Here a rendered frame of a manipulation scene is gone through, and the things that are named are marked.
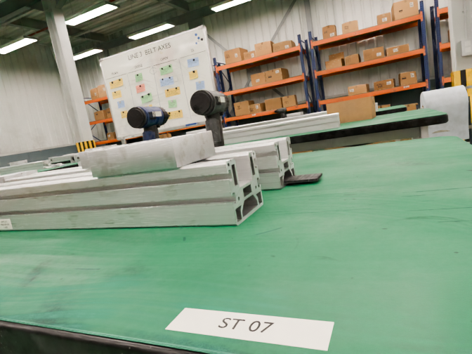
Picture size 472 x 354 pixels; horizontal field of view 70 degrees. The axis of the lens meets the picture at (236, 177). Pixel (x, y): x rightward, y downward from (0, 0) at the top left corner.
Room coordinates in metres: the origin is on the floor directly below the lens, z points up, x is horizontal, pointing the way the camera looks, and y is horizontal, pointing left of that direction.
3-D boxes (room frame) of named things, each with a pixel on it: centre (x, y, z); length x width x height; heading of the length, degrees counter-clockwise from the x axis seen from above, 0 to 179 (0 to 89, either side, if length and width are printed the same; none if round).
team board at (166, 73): (4.04, 0.71, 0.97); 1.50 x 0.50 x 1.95; 64
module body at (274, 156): (0.81, 0.26, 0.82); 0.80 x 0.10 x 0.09; 63
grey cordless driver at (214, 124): (0.89, 0.02, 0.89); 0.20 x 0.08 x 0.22; 162
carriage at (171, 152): (0.53, 0.12, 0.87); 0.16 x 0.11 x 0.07; 63
